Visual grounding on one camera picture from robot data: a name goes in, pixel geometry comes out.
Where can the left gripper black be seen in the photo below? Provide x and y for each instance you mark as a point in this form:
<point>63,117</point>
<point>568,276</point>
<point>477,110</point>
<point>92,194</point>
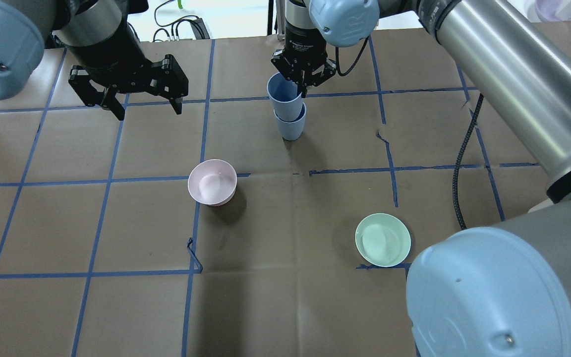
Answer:
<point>108,55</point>

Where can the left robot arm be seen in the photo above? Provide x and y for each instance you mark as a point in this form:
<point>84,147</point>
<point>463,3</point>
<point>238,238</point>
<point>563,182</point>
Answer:
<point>97,32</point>

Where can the brown paper table cover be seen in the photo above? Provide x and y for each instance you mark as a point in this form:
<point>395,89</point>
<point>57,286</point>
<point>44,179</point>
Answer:
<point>104,253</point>

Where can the pink bowl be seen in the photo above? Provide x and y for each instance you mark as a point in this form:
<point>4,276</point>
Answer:
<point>212,182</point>

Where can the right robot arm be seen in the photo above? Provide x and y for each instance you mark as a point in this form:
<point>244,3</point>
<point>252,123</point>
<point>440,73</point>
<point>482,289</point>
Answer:
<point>439,203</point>

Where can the mint green bowl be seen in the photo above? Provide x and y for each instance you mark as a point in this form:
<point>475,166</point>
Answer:
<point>383,240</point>

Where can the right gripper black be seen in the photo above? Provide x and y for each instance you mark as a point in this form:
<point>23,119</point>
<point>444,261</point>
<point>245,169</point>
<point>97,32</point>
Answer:
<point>305,40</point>

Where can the blue cup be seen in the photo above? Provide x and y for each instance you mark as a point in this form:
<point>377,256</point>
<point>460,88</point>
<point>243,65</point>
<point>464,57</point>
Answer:
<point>286,99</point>
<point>292,130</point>

